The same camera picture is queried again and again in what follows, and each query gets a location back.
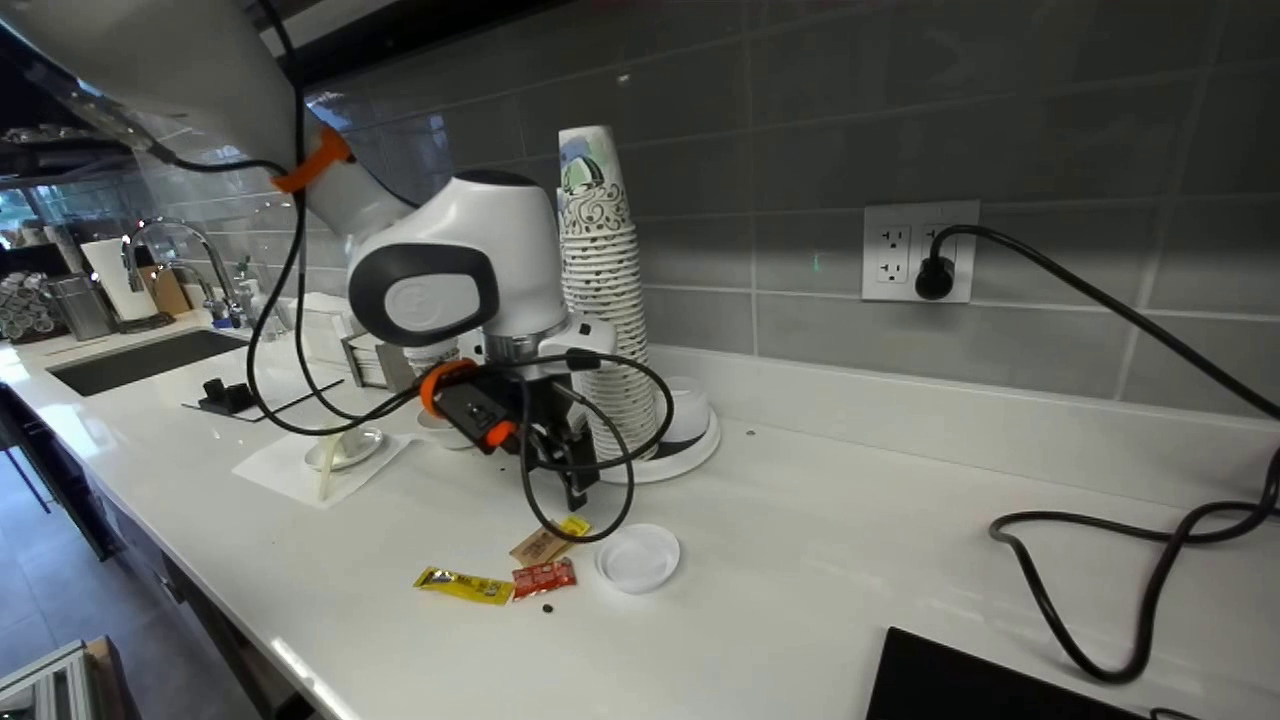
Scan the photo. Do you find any brown sauce packet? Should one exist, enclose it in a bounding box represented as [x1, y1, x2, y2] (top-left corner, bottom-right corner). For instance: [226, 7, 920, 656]
[502, 522, 577, 571]

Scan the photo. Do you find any black flat pad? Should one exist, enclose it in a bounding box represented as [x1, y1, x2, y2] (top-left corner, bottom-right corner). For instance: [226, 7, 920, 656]
[863, 624, 1155, 720]

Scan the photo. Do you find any white round plastic lid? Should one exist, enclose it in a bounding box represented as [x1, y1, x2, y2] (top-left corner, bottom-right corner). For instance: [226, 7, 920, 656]
[589, 520, 686, 600]

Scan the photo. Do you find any wooden knife block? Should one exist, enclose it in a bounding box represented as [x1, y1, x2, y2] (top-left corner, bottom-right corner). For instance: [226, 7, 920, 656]
[134, 259, 200, 325]

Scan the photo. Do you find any tall paper cup stack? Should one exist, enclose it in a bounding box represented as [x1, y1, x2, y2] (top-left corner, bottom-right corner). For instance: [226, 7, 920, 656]
[550, 121, 659, 446]

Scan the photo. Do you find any red ketchup packet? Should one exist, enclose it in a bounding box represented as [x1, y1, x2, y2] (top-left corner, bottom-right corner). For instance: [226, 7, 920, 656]
[506, 556, 583, 602]

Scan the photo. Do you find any wooden furniture piece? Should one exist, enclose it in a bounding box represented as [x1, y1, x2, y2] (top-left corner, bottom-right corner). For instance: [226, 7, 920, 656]
[0, 630, 139, 720]

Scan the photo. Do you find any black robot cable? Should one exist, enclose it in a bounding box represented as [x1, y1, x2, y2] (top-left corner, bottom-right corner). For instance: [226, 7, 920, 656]
[242, 0, 680, 546]

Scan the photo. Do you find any dark sink basin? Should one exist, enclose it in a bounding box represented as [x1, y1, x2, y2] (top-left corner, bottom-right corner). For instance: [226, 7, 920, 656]
[46, 325, 252, 401]

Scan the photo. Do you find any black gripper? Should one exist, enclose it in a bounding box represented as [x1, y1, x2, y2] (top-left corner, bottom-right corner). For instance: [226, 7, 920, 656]
[512, 346, 608, 516]

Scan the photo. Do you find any metal faucet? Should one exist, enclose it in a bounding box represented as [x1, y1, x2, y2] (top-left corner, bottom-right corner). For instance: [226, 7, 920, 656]
[166, 217, 272, 333]

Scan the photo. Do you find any black power cable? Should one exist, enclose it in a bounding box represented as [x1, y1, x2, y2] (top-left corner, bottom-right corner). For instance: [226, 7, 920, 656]
[910, 220, 1280, 687]

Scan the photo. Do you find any white round cup holder base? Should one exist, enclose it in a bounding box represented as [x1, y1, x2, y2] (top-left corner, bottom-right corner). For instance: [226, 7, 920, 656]
[600, 378, 722, 486]

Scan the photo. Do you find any white wall outlet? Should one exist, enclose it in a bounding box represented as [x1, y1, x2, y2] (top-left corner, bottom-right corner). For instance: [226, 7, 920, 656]
[860, 194, 983, 306]

